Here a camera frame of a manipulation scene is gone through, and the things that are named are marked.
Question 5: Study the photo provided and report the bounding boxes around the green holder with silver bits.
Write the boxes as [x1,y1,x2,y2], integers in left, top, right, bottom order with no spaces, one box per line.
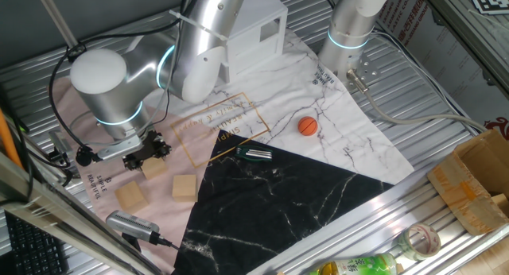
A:
[234,145,274,162]

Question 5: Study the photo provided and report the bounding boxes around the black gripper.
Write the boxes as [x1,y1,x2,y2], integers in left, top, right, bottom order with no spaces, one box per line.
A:
[121,130,173,172]

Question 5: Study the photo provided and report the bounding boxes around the silver depth camera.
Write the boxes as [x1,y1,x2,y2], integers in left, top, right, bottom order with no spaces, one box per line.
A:
[105,210,161,244]

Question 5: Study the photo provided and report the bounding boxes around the white sheet with red print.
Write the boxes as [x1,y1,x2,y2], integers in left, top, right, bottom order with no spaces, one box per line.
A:
[375,0,509,131]

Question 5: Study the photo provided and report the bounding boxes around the gray robot cable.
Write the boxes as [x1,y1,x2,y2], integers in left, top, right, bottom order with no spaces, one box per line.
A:
[345,68,488,134]

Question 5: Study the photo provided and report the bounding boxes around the brown cardboard box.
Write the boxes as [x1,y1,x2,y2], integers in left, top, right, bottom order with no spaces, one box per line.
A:
[425,128,509,236]

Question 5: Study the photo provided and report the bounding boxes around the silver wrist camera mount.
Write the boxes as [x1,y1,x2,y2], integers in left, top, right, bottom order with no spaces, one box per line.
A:
[95,134,145,162]

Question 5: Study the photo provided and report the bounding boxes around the aluminium frame beam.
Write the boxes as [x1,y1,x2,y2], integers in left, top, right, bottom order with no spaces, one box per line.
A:
[417,0,509,95]

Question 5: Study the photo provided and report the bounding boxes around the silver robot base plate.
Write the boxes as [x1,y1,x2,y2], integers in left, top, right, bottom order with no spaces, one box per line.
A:
[337,54,382,89]

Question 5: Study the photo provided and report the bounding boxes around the black white marker board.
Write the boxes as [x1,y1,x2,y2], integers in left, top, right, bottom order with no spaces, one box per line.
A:
[467,0,509,16]

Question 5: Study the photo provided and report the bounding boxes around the clear tape roll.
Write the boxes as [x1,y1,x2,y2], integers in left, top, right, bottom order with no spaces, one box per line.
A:
[397,222,442,262]

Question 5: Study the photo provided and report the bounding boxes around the small orange basketball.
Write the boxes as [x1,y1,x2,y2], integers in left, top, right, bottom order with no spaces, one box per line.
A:
[297,115,319,138]

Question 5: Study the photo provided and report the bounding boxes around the aluminium frame post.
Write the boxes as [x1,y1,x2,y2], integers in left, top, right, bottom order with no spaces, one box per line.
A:
[0,151,164,275]

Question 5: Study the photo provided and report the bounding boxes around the white plastic drawer cabinet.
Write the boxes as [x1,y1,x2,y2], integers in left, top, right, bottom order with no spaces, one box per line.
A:
[218,0,289,84]

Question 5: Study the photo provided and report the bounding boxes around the plain wooden cube block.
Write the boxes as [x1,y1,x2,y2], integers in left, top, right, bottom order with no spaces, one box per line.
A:
[141,157,169,180]
[171,173,199,203]
[114,180,150,215]

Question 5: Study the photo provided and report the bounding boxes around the white cable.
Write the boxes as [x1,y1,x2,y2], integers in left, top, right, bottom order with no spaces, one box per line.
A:
[371,31,480,130]

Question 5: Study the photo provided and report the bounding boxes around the marble pink black cloth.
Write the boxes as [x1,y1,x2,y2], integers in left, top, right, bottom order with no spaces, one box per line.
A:
[46,26,415,275]

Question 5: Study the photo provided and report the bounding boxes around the small gray clamped device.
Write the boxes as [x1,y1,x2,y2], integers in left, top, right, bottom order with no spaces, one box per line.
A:
[48,130,76,167]

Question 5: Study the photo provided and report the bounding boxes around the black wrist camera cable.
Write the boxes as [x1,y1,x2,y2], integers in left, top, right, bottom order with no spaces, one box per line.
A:
[48,18,184,168]

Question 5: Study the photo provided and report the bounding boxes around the green tea bottle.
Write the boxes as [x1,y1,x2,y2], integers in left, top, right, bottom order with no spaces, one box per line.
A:
[308,253,398,275]

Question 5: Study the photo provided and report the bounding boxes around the black keyboard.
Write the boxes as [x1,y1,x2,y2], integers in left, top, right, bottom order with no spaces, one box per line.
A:
[3,211,71,275]

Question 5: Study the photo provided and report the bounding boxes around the orange pole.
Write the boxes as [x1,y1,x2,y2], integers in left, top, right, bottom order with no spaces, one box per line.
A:
[0,107,24,168]

